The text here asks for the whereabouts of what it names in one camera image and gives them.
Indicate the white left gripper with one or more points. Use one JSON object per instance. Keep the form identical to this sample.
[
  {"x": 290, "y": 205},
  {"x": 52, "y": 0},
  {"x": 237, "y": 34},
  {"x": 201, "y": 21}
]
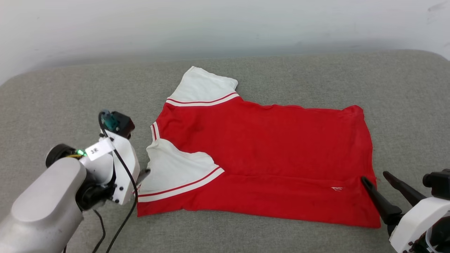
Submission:
[{"x": 124, "y": 168}]

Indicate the grey fabric sofa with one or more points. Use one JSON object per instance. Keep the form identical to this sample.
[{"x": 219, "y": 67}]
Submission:
[{"x": 281, "y": 77}]

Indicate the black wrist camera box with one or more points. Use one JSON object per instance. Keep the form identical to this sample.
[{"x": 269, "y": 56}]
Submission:
[
  {"x": 439, "y": 182},
  {"x": 123, "y": 123}
]

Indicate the red and white basketball jersey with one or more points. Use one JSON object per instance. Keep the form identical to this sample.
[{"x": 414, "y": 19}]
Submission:
[{"x": 263, "y": 147}]

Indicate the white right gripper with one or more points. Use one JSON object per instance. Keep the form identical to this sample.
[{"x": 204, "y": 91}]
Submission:
[{"x": 411, "y": 225}]

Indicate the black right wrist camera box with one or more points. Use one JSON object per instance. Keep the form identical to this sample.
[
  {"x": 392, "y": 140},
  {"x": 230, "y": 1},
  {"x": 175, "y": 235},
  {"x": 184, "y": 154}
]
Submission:
[{"x": 439, "y": 182}]

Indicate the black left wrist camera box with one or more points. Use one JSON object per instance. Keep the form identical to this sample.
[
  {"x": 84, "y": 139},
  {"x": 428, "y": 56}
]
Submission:
[{"x": 123, "y": 123}]

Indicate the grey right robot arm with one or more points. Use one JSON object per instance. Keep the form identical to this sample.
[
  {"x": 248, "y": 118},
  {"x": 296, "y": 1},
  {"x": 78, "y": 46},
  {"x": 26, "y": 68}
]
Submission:
[{"x": 441, "y": 239}]

